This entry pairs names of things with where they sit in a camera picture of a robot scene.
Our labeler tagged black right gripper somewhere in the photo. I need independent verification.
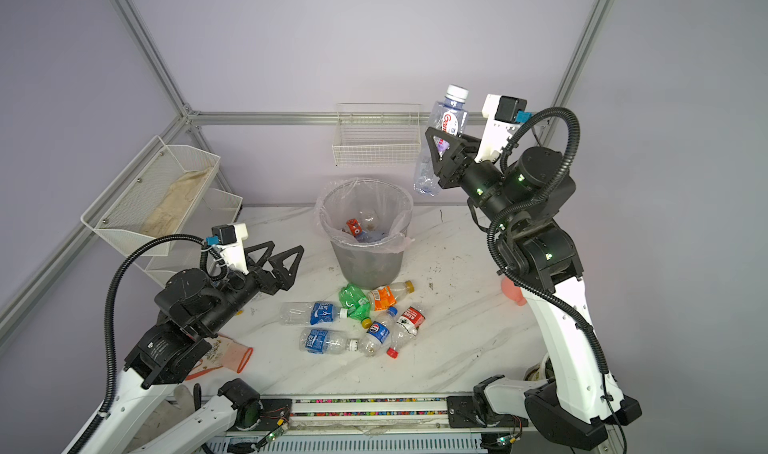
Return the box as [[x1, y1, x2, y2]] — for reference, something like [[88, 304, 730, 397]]
[[418, 123, 513, 235]]

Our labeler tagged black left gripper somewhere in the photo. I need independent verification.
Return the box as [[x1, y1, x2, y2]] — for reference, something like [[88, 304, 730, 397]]
[[197, 242, 302, 338]]

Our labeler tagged red cap round bottle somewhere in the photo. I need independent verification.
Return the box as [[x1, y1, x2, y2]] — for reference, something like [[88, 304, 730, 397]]
[[342, 210, 380, 242]]

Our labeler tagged pepsi label plastic bottle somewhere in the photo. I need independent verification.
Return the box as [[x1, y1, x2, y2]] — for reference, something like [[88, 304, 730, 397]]
[[360, 306, 398, 357]]

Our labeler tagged colourful label water bottle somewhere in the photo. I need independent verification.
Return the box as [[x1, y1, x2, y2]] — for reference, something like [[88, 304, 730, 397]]
[[356, 231, 388, 244]]

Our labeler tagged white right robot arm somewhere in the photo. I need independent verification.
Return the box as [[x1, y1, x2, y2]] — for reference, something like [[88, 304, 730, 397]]
[[424, 109, 642, 451]]

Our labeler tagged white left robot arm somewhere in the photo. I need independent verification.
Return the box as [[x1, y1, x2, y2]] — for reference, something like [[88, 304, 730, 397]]
[[67, 234, 304, 453]]

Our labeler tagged grey mesh waste bin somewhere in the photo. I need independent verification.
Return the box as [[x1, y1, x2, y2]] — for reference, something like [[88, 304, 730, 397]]
[[316, 179, 415, 290]]

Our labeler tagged green crushed plastic bottle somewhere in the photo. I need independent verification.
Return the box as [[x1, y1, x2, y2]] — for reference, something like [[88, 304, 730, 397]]
[[338, 284, 373, 330]]

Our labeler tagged white mesh lower shelf tray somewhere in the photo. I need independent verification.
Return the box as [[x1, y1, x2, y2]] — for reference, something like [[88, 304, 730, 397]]
[[139, 188, 242, 287]]

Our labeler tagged white mesh shelf tray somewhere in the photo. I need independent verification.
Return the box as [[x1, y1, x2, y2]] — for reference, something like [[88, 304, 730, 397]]
[[139, 188, 242, 287], [81, 137, 220, 256]]

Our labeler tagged orange label plastic bottle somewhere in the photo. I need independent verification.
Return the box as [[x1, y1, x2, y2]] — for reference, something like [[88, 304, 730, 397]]
[[368, 280, 415, 311]]

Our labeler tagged red label clear bottle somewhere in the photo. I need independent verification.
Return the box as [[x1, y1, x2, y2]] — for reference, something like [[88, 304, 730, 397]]
[[386, 306, 426, 359]]

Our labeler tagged beige cloth glove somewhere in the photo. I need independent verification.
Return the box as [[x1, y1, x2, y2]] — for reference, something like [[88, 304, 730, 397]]
[[140, 168, 211, 238]]

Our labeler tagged pink plastic watering can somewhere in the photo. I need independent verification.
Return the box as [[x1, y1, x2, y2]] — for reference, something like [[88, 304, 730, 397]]
[[500, 277, 527, 306]]

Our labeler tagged white mesh upper shelf tray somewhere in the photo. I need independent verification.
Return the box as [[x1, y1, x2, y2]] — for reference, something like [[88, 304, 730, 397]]
[[81, 137, 220, 256]]

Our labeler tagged white cotton glove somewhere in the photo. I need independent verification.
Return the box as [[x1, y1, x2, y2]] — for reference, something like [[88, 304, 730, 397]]
[[144, 385, 197, 434]]

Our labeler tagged potted green plant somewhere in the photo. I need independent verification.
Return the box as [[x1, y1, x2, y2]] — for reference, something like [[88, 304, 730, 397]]
[[524, 354, 555, 382]]

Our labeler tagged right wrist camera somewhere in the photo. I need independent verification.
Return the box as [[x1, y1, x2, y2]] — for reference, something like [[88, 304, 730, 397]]
[[475, 94, 532, 163]]

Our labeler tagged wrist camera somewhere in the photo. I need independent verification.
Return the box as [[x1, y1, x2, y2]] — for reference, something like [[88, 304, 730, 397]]
[[205, 223, 249, 274], [475, 94, 532, 163]]

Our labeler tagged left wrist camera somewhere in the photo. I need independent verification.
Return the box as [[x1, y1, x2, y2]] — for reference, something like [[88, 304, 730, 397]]
[[205, 223, 249, 274]]

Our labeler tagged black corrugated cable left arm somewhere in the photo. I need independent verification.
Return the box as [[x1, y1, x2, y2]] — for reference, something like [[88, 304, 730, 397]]
[[65, 234, 229, 454]]

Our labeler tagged white wire wall basket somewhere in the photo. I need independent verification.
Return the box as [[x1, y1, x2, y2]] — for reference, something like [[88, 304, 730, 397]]
[[332, 103, 422, 168]]

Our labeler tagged aluminium frame horizontal bar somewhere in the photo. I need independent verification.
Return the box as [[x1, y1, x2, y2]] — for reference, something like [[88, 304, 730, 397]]
[[187, 112, 429, 126]]

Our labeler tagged aluminium frame corner post left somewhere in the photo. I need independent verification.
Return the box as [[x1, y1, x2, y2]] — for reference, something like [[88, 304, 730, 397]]
[[109, 0, 210, 151]]

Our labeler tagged aluminium frame corner post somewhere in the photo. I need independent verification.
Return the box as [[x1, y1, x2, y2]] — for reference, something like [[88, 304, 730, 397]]
[[509, 0, 628, 206], [109, 0, 210, 151]]

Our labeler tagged metal base rail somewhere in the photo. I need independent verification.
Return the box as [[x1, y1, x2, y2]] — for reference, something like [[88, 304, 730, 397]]
[[203, 393, 531, 453]]

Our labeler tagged aluminium frame corner post right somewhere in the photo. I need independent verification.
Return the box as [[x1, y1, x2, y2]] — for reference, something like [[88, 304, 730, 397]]
[[509, 0, 628, 206]]

